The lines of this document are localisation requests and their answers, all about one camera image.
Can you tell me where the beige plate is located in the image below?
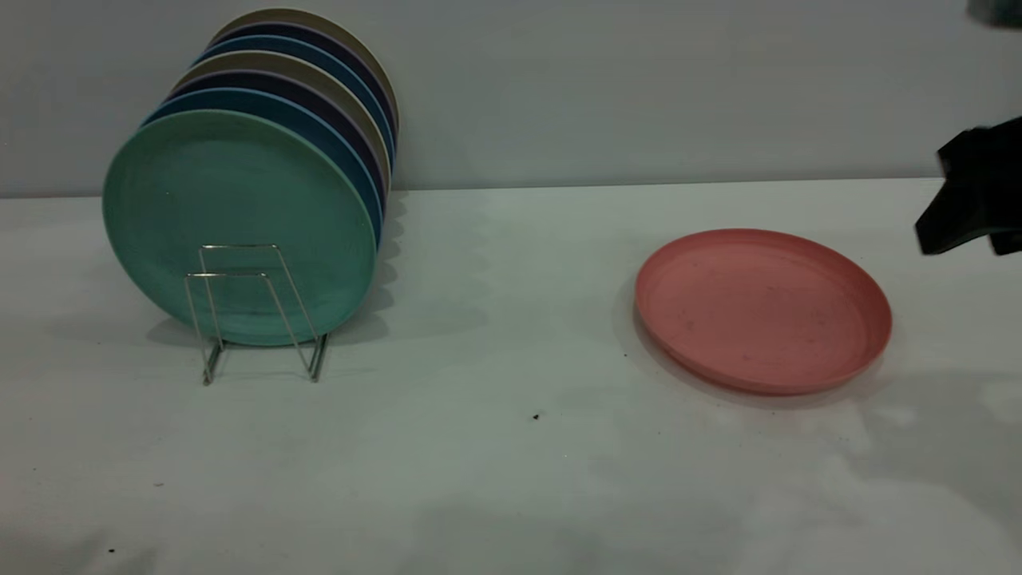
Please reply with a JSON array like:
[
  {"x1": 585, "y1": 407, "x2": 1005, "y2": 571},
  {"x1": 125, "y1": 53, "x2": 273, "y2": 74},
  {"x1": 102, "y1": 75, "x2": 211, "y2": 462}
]
[
  {"x1": 172, "y1": 51, "x2": 392, "y2": 194},
  {"x1": 209, "y1": 9, "x2": 400, "y2": 133}
]

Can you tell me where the blue plate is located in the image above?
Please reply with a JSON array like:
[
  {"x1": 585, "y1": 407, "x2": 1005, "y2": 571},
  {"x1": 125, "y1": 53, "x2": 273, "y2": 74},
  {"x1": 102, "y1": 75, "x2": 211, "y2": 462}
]
[
  {"x1": 142, "y1": 88, "x2": 384, "y2": 248},
  {"x1": 193, "y1": 34, "x2": 396, "y2": 165}
]

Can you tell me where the pink plate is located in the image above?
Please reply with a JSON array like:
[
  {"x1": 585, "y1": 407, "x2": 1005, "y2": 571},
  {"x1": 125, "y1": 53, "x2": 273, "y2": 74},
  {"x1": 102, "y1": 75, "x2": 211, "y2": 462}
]
[{"x1": 635, "y1": 229, "x2": 893, "y2": 397}]

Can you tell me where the green plate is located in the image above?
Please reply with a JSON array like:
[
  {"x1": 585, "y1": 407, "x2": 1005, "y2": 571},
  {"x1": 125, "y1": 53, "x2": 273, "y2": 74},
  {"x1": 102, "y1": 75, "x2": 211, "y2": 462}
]
[{"x1": 102, "y1": 109, "x2": 378, "y2": 347}]

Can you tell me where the dark purple plate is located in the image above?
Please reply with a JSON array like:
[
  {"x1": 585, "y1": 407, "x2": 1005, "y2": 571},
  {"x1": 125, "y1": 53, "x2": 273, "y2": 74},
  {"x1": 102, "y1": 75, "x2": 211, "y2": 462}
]
[
  {"x1": 210, "y1": 22, "x2": 398, "y2": 141},
  {"x1": 165, "y1": 70, "x2": 389, "y2": 218}
]

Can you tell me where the metal wire plate rack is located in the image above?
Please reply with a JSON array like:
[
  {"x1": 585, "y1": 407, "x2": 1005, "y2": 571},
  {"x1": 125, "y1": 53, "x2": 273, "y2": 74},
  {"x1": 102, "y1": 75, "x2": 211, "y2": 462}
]
[{"x1": 184, "y1": 244, "x2": 330, "y2": 387}]

